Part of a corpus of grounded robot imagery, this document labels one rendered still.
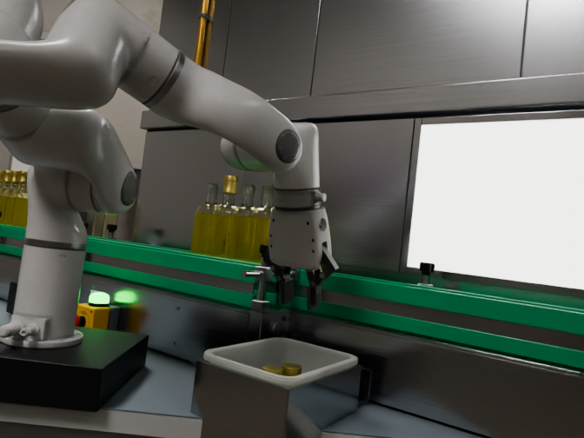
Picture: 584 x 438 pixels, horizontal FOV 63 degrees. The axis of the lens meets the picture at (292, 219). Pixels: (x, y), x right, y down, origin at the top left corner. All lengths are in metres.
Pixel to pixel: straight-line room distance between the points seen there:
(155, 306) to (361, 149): 0.59
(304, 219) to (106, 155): 0.31
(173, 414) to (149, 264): 0.46
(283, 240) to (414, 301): 0.26
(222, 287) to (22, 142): 0.45
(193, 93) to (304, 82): 0.70
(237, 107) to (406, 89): 0.59
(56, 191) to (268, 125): 0.38
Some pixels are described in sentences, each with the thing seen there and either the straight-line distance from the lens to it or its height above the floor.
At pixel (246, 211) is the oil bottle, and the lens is 1.10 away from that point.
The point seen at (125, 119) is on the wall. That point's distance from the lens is 4.29.
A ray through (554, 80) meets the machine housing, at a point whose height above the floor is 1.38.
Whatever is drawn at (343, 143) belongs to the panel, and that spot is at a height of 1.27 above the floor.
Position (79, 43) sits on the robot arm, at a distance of 0.57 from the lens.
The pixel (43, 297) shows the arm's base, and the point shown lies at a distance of 0.86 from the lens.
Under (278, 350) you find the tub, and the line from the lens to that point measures 0.91.
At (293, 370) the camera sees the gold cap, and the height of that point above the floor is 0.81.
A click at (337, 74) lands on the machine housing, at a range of 1.26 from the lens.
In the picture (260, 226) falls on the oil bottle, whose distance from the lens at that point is 1.07.
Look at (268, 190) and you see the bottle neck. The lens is 1.09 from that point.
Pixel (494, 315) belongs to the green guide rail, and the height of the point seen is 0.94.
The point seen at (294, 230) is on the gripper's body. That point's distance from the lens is 0.76.
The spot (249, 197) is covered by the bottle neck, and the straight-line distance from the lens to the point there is 1.12.
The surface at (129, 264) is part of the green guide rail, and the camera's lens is 1.20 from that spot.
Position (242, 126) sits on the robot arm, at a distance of 0.62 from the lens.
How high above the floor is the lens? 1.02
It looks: 3 degrees up
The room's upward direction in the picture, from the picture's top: 6 degrees clockwise
